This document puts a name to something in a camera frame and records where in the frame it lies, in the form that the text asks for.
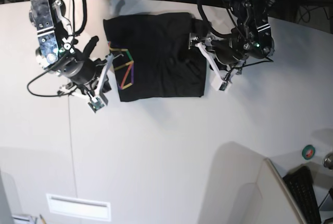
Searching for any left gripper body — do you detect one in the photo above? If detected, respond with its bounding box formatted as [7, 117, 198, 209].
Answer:
[188, 32, 248, 75]

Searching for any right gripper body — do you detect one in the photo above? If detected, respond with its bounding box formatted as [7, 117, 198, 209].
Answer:
[57, 36, 111, 94]

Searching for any black t-shirt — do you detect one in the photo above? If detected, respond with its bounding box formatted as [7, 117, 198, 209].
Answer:
[103, 12, 207, 102]

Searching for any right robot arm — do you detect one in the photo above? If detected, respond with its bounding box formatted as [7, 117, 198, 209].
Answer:
[29, 0, 111, 98]

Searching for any green tape roll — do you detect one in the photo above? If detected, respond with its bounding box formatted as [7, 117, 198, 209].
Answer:
[301, 144, 316, 160]

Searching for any silver metal knob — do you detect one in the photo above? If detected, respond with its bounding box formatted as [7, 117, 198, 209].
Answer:
[323, 152, 333, 170]

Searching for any black keyboard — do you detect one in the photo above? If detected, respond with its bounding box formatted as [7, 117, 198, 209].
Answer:
[283, 166, 322, 224]

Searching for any white divider panel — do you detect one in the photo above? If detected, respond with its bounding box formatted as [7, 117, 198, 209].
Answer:
[257, 159, 306, 223]

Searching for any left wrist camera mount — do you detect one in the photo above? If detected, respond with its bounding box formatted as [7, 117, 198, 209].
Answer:
[195, 42, 246, 92]

